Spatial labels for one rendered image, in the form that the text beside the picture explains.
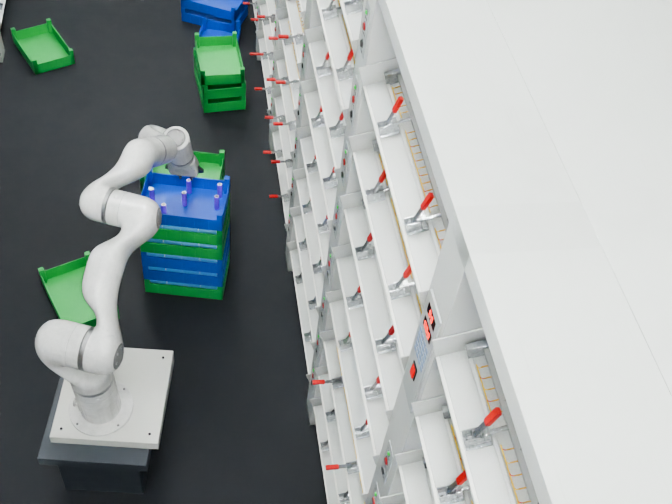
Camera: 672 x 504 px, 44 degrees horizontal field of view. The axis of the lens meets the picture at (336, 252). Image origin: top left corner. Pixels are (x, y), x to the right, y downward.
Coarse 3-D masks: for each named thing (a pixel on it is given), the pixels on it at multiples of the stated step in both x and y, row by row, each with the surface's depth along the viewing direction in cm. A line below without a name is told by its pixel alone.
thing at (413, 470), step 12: (396, 456) 161; (408, 456) 162; (420, 456) 162; (408, 468) 163; (420, 468) 163; (408, 480) 162; (420, 480) 161; (408, 492) 160; (420, 492) 160; (432, 492) 159
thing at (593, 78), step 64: (512, 0) 161; (576, 0) 163; (640, 0) 166; (576, 64) 149; (640, 64) 151; (576, 128) 137; (640, 128) 139; (576, 192) 127; (640, 192) 128; (640, 256) 119; (640, 320) 111
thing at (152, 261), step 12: (228, 228) 319; (228, 240) 321; (144, 252) 304; (144, 264) 310; (156, 264) 309; (168, 264) 309; (180, 264) 308; (192, 264) 308; (204, 264) 308; (216, 264) 307
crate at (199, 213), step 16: (160, 176) 302; (176, 176) 301; (144, 192) 297; (160, 192) 302; (176, 192) 303; (192, 192) 304; (208, 192) 304; (224, 192) 304; (160, 208) 297; (176, 208) 298; (192, 208) 298; (208, 208) 299; (224, 208) 293; (176, 224) 292; (192, 224) 291; (208, 224) 291
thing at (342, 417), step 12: (324, 336) 250; (324, 348) 251; (336, 348) 250; (336, 360) 247; (336, 372) 245; (336, 396) 240; (336, 408) 238; (336, 420) 235; (348, 420) 234; (348, 432) 232; (348, 444) 230; (348, 456) 228; (348, 480) 224; (360, 492) 221
